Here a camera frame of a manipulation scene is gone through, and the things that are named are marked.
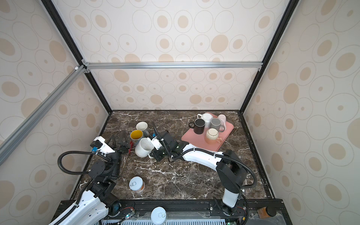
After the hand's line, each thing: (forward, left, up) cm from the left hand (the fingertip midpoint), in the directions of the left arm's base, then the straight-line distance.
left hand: (123, 132), depth 67 cm
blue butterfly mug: (+12, +3, -22) cm, 25 cm away
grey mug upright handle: (+23, -51, -22) cm, 60 cm away
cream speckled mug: (-1, -7, -14) cm, 15 cm away
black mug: (+22, -39, -24) cm, 51 cm away
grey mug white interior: (+22, 0, -25) cm, 33 cm away
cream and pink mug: (+13, -48, -24) cm, 55 cm away
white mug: (+31, -46, -26) cm, 61 cm away
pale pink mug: (+28, -58, -24) cm, 68 cm away
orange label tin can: (-17, -3, -27) cm, 32 cm away
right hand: (-2, -11, -19) cm, 22 cm away
